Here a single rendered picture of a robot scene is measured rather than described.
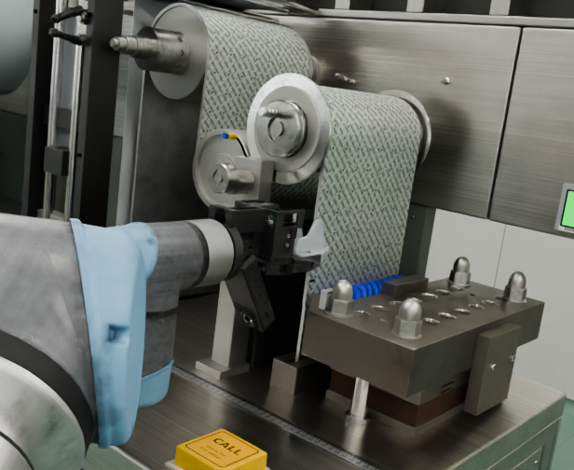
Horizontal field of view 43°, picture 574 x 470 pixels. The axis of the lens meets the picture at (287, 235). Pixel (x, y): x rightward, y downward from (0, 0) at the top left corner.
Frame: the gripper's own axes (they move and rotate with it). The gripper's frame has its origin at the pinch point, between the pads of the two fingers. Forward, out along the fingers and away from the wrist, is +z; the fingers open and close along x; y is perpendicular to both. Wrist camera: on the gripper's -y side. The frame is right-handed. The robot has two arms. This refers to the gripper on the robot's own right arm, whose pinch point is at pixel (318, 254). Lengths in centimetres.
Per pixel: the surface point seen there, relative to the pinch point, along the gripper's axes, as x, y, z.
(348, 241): -0.3, 1.2, 6.4
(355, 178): -0.2, 10.4, 6.0
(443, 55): 3.1, 29.9, 30.5
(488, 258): 90, -48, 263
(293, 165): 3.7, 11.5, -3.0
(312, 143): 1.1, 14.9, -3.0
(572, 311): 45, -62, 263
